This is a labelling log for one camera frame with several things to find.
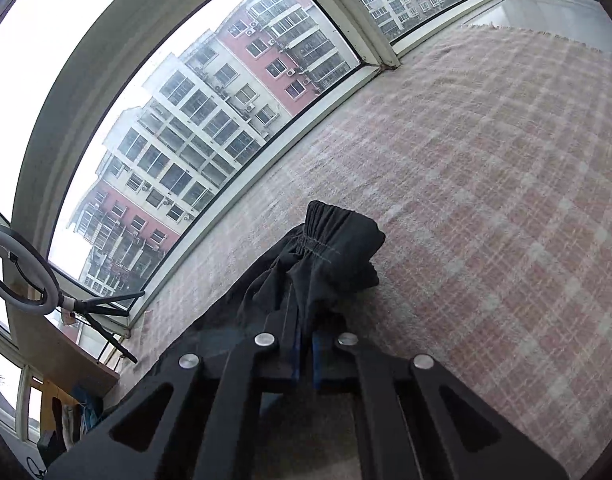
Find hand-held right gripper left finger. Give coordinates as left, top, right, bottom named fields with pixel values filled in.
left=43, top=305, right=303, bottom=480

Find light blue garment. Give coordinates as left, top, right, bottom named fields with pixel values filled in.
left=73, top=385, right=105, bottom=432

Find white window frame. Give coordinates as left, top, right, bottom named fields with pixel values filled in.
left=0, top=0, right=601, bottom=461

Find apartment buildings outside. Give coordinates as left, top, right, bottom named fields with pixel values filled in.
left=48, top=0, right=501, bottom=301

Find white ring light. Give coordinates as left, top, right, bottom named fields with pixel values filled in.
left=0, top=224, right=62, bottom=316

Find pink plaid blanket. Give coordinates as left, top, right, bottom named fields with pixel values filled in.
left=106, top=22, right=612, bottom=480

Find black tripod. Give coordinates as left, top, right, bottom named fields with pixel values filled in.
left=61, top=290, right=147, bottom=364

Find black garment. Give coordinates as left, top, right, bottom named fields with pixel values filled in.
left=36, top=395, right=69, bottom=467

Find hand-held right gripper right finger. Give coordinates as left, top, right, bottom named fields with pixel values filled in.
left=312, top=332, right=571, bottom=480

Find dark grey pants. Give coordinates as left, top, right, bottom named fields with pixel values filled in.
left=186, top=200, right=387, bottom=361

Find wooden cabinet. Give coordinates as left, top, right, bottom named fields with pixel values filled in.
left=1, top=255, right=122, bottom=436

